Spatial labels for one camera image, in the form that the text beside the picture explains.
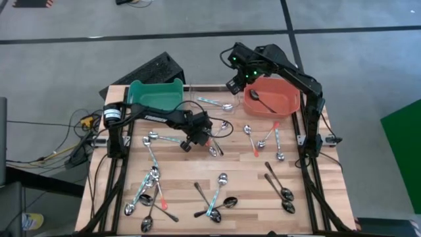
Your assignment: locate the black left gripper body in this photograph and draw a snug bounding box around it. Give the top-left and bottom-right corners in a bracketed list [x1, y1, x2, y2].
[184, 111, 214, 146]

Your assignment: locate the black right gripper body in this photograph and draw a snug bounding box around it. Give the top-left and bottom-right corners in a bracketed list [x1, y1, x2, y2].
[228, 41, 264, 83]

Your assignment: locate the black metal spoon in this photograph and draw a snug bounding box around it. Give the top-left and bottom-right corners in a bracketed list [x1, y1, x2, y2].
[193, 181, 222, 224]
[264, 161, 295, 202]
[212, 138, 225, 157]
[193, 196, 239, 219]
[263, 172, 296, 215]
[140, 184, 160, 233]
[249, 89, 278, 115]
[139, 194, 180, 223]

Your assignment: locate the teal patterned handle spoon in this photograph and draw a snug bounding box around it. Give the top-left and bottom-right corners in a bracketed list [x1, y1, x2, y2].
[133, 177, 155, 205]
[274, 127, 285, 162]
[142, 136, 161, 169]
[124, 172, 152, 217]
[147, 130, 184, 144]
[206, 172, 228, 217]
[196, 96, 234, 112]

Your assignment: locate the small round tan object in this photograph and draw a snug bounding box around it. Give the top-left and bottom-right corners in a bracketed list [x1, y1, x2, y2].
[257, 120, 281, 149]

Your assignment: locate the clear plastic bin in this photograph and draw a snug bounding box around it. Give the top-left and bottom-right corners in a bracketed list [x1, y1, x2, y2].
[187, 78, 240, 116]

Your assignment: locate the green plastic bin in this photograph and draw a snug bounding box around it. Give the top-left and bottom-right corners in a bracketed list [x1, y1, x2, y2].
[126, 78, 184, 115]

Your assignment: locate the orange plastic bin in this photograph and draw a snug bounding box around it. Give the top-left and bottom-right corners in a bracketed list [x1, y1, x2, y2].
[242, 76, 302, 119]

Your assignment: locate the black perforated foam box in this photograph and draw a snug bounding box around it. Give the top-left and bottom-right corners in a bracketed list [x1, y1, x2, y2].
[98, 51, 186, 101]

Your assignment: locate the green board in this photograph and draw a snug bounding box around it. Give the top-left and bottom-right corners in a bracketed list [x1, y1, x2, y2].
[380, 98, 421, 215]

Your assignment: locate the yellow blue object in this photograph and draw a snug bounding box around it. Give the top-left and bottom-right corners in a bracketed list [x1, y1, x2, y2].
[21, 213, 45, 231]

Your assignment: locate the hazard striped black mat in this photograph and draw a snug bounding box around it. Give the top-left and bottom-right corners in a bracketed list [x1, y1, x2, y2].
[12, 0, 54, 9]

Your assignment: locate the black frame crossbar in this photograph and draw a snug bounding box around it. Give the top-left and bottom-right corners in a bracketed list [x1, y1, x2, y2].
[126, 84, 300, 90]

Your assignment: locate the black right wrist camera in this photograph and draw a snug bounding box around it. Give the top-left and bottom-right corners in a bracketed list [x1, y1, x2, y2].
[225, 78, 241, 96]

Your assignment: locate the black left wrist camera cable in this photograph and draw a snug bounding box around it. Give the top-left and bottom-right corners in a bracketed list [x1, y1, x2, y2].
[173, 99, 235, 139]

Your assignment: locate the black aluminium frame rail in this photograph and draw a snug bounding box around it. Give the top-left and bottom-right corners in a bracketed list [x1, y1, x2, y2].
[297, 85, 320, 233]
[111, 86, 130, 233]

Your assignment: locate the black diagonal frame brace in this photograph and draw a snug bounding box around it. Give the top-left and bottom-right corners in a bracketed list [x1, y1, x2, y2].
[78, 164, 129, 235]
[301, 164, 355, 233]

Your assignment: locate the yellow floor cable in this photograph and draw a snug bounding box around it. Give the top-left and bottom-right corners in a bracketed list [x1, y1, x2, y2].
[39, 144, 80, 163]

